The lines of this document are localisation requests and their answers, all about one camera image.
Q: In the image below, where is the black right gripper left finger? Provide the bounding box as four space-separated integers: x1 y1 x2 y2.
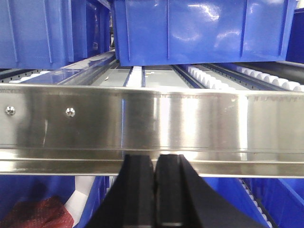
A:
86 155 155 228

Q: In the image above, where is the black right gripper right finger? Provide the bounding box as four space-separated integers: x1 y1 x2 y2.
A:
155 154 263 228

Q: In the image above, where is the white paper strip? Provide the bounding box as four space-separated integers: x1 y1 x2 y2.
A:
65 176 95 227

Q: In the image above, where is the red bubble wrap bag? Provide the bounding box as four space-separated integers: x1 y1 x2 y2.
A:
0 197 74 228

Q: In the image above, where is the blue bin lower right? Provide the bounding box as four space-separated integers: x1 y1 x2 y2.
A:
204 177 304 228

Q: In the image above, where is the blue bin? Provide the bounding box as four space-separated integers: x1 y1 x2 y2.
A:
110 0 297 66
0 175 109 228
0 0 110 69
204 177 304 228

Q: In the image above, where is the blue bin lower centre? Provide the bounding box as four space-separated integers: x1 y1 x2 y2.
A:
0 175 109 228

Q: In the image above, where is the blue bin upper right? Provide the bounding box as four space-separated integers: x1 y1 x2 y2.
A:
110 0 297 66

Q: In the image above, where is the blue bin upper left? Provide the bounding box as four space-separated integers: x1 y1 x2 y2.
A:
0 0 110 69

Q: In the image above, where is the silver rail screw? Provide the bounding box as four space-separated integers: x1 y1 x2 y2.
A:
65 107 76 117
5 106 16 116

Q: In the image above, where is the stainless steel shelf rail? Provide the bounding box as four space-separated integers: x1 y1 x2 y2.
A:
0 84 304 178

